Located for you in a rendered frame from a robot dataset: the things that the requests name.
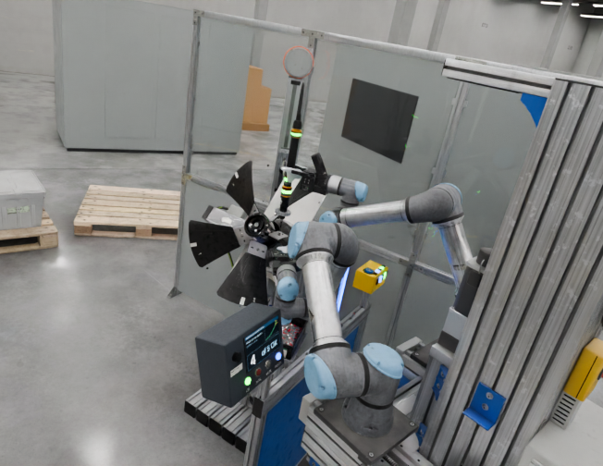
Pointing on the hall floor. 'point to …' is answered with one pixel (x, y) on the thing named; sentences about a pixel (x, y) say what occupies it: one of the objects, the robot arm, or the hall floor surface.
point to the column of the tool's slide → (286, 126)
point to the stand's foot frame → (222, 418)
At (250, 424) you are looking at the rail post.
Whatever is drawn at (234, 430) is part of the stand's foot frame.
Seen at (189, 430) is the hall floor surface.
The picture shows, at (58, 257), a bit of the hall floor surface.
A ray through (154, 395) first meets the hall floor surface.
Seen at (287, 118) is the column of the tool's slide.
